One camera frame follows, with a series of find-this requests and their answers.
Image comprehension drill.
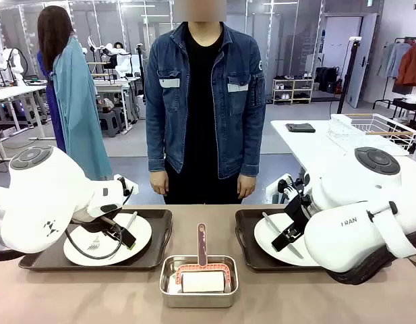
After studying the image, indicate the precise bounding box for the hanging grey-blue shirt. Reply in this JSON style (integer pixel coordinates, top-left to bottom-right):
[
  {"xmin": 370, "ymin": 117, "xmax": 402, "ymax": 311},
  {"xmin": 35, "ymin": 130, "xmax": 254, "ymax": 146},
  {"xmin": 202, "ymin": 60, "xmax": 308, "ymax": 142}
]
[{"xmin": 378, "ymin": 42, "xmax": 411, "ymax": 79}]

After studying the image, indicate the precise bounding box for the person in denim jacket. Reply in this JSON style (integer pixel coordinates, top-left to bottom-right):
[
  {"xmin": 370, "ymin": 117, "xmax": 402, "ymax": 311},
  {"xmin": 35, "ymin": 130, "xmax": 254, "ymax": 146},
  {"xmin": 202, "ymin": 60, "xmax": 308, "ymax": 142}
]
[{"xmin": 145, "ymin": 6, "xmax": 268, "ymax": 205}]

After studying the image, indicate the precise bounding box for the white side table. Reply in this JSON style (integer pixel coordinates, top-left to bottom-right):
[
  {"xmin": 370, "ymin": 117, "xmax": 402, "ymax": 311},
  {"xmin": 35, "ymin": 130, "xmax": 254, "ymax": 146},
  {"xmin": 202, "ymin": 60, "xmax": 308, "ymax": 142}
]
[{"xmin": 266, "ymin": 119, "xmax": 411, "ymax": 203}]

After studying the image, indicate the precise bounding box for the white wire dish rack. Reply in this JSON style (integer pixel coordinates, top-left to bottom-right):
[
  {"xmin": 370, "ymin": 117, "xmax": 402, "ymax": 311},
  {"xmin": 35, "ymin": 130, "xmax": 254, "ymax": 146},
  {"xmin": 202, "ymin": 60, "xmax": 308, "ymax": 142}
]
[{"xmin": 327, "ymin": 113, "xmax": 416, "ymax": 153}]

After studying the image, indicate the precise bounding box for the black tripod light stand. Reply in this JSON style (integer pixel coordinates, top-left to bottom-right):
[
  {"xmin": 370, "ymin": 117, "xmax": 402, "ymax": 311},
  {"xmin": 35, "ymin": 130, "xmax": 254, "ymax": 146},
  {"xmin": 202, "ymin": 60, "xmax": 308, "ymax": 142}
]
[{"xmin": 336, "ymin": 35, "xmax": 363, "ymax": 115}]

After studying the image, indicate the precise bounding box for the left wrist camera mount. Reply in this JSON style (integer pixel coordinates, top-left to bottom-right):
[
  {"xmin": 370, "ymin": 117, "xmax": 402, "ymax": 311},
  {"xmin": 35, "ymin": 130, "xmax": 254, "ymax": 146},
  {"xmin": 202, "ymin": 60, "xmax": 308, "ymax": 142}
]
[{"xmin": 113, "ymin": 173, "xmax": 140, "ymax": 196}]

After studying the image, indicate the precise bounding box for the small white background robot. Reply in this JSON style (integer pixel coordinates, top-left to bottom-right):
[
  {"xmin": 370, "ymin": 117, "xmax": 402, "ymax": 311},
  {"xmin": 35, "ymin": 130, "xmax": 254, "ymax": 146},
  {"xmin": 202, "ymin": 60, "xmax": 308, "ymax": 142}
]
[{"xmin": 0, "ymin": 47, "xmax": 26, "ymax": 85}]

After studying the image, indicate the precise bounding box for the silver metal fork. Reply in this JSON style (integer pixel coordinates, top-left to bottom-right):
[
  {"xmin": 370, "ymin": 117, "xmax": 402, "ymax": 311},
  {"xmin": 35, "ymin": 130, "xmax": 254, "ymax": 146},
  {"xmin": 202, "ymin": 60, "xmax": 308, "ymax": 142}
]
[{"xmin": 87, "ymin": 211, "xmax": 138, "ymax": 251}]

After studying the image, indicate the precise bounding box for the black corrugated cable sleeve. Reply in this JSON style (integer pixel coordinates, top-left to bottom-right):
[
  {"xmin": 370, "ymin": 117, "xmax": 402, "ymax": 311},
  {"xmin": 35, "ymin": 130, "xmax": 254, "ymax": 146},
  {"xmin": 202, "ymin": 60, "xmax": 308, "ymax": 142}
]
[{"xmin": 325, "ymin": 229, "xmax": 416, "ymax": 286}]

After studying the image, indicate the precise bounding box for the white door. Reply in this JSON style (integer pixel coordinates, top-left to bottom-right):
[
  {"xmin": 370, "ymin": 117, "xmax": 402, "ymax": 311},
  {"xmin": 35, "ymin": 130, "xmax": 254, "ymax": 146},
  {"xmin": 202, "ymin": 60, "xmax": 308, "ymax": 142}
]
[{"xmin": 345, "ymin": 13, "xmax": 378, "ymax": 109}]

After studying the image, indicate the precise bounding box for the silver metal knife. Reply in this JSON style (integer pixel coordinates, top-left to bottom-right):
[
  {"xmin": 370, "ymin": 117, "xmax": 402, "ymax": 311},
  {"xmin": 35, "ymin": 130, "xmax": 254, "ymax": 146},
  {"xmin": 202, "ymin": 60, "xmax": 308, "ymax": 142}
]
[{"xmin": 261, "ymin": 211, "xmax": 305, "ymax": 260}]

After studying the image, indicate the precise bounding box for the person's right forearm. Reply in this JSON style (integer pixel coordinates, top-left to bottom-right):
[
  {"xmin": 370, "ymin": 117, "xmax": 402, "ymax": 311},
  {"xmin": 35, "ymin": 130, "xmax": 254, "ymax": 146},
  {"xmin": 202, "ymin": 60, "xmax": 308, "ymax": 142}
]
[{"xmin": 145, "ymin": 111, "xmax": 169, "ymax": 173}]

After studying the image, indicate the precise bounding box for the long-haired woman in blue gown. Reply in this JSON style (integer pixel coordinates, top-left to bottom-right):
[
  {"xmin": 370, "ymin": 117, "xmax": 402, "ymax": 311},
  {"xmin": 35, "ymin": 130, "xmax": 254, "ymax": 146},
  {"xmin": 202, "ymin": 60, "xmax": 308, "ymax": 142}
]
[{"xmin": 36, "ymin": 5, "xmax": 113, "ymax": 182}]

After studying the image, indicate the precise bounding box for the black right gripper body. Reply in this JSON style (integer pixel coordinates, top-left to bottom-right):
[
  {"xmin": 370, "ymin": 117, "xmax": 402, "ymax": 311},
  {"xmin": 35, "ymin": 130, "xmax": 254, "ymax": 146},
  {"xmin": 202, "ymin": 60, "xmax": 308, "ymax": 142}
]
[{"xmin": 283, "ymin": 194, "xmax": 311, "ymax": 231}]

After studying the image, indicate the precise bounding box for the person's right hand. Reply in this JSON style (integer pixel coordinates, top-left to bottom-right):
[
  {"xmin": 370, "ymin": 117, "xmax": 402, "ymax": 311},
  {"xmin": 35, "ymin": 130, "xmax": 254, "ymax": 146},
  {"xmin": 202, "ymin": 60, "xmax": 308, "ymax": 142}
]
[{"xmin": 149, "ymin": 170, "xmax": 170, "ymax": 196}]

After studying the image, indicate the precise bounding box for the brown plastic serving tray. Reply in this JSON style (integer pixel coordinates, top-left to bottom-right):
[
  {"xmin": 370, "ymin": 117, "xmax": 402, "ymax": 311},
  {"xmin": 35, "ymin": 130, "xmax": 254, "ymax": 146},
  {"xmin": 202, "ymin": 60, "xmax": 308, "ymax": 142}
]
[
  {"xmin": 234, "ymin": 208, "xmax": 330, "ymax": 273},
  {"xmin": 18, "ymin": 208, "xmax": 174, "ymax": 272}
]

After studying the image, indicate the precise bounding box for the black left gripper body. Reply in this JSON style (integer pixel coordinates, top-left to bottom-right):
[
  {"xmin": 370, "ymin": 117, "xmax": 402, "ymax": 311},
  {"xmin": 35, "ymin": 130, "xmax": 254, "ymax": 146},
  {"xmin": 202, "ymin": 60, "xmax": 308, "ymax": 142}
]
[{"xmin": 71, "ymin": 214, "xmax": 128, "ymax": 238}]

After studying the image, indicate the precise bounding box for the white shoe rack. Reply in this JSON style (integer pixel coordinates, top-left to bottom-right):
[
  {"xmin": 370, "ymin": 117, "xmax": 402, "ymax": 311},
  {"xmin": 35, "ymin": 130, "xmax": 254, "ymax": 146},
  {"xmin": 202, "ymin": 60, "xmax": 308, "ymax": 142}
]
[{"xmin": 272, "ymin": 78, "xmax": 315, "ymax": 105}]

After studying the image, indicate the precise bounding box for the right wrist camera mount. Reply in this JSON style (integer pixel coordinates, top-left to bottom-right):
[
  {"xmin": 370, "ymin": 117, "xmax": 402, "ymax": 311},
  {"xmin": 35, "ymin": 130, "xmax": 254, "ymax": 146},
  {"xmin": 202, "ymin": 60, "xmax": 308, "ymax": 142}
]
[{"xmin": 276, "ymin": 178, "xmax": 306, "ymax": 200}]

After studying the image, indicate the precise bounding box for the rectangular steel container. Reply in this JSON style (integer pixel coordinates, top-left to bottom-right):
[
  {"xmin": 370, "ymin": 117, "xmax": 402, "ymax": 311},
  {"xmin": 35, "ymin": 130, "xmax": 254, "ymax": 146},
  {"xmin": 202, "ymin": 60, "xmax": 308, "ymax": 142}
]
[{"xmin": 159, "ymin": 254, "xmax": 239, "ymax": 308}]

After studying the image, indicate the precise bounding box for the white desk with frame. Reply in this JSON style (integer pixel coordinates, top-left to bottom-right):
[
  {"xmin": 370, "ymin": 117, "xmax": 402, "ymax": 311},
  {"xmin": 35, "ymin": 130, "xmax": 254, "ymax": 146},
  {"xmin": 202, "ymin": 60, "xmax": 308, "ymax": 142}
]
[{"xmin": 92, "ymin": 76, "xmax": 142, "ymax": 132}]

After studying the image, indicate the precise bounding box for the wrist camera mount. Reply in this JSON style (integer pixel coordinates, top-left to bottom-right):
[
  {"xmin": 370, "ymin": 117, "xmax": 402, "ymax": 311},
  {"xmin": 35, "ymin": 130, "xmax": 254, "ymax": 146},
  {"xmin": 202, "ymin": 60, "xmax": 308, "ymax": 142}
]
[
  {"xmin": 276, "ymin": 178, "xmax": 306, "ymax": 200},
  {"xmin": 113, "ymin": 173, "xmax": 140, "ymax": 196}
]

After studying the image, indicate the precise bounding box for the person's left forearm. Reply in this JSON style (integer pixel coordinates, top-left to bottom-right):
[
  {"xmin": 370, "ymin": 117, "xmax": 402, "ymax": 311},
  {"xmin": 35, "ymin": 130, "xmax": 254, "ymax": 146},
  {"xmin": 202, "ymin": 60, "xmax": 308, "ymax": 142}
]
[{"xmin": 239, "ymin": 111, "xmax": 267, "ymax": 176}]

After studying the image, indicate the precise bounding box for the white round dinner plate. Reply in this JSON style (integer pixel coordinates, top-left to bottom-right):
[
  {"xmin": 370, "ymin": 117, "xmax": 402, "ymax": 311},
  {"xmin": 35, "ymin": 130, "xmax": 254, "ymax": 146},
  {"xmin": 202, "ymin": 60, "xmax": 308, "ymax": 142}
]
[
  {"xmin": 254, "ymin": 212, "xmax": 316, "ymax": 267},
  {"xmin": 63, "ymin": 212, "xmax": 153, "ymax": 267}
]

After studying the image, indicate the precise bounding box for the pile of black bags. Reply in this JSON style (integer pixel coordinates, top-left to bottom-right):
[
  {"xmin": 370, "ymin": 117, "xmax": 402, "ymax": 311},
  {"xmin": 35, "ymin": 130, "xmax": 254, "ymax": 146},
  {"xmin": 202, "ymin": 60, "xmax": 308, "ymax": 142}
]
[{"xmin": 314, "ymin": 66, "xmax": 340, "ymax": 94}]

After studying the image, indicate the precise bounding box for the grey plastic stool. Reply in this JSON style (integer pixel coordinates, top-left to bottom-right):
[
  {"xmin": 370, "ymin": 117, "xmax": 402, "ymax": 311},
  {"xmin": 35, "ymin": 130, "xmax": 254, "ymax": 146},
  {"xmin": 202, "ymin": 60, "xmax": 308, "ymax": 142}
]
[{"xmin": 98, "ymin": 107, "xmax": 126, "ymax": 138}]

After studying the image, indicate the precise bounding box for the hanging orange jacket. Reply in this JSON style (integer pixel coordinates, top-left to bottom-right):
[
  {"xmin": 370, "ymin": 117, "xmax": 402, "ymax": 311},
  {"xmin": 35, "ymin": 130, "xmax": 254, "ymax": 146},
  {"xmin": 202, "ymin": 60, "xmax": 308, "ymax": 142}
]
[{"xmin": 395, "ymin": 43, "xmax": 416, "ymax": 87}]

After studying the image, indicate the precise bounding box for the dark folded cloth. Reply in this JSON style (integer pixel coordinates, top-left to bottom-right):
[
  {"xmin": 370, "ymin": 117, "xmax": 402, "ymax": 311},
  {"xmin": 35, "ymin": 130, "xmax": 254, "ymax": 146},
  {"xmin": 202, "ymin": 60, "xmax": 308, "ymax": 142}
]
[{"xmin": 285, "ymin": 123, "xmax": 316, "ymax": 134}]

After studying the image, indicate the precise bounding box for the person's left hand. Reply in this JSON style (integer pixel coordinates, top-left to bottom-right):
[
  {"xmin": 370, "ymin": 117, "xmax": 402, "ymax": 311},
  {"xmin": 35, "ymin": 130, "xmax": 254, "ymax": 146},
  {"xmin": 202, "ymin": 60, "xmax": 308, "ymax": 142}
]
[{"xmin": 237, "ymin": 173, "xmax": 256, "ymax": 198}]

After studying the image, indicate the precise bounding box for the long white workbench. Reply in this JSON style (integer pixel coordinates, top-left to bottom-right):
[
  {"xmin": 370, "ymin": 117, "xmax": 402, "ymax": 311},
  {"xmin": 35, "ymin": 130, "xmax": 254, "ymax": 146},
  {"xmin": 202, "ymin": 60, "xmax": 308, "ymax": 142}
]
[{"xmin": 0, "ymin": 84, "xmax": 49, "ymax": 159}]

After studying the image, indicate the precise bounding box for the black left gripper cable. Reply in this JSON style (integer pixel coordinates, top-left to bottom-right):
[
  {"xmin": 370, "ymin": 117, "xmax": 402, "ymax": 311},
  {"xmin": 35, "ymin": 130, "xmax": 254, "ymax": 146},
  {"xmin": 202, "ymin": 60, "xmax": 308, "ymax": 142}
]
[{"xmin": 64, "ymin": 215, "xmax": 124, "ymax": 261}]

